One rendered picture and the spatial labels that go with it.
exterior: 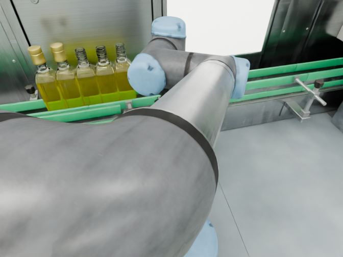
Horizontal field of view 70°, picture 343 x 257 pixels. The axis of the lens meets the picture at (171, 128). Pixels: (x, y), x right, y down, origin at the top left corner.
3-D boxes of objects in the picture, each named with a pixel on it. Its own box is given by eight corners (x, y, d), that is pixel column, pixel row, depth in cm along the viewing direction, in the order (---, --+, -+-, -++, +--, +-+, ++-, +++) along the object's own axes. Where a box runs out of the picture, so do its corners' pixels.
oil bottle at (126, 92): (136, 106, 94) (129, 54, 79) (138, 115, 90) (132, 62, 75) (121, 108, 93) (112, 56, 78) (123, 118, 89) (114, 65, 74)
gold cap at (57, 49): (54, 57, 73) (49, 43, 70) (67, 55, 74) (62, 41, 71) (54, 62, 70) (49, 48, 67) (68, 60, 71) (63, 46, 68)
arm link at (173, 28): (143, 26, 50) (157, 11, 56) (147, 73, 58) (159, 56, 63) (180, 30, 48) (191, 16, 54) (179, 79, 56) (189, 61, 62)
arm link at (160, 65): (180, 68, 41) (196, 40, 48) (119, 59, 44) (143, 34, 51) (180, 105, 46) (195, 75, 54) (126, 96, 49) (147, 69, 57)
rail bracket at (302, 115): (286, 111, 107) (305, 64, 91) (311, 138, 95) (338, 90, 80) (276, 112, 106) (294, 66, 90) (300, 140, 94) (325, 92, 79)
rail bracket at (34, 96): (50, 107, 94) (37, 77, 85) (48, 118, 90) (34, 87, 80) (39, 108, 94) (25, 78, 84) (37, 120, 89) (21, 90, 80)
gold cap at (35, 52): (48, 59, 72) (43, 45, 69) (42, 65, 69) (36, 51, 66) (37, 58, 72) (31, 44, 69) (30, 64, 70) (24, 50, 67)
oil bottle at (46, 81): (73, 117, 90) (53, 63, 75) (72, 127, 86) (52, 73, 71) (56, 119, 89) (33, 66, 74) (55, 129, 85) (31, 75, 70)
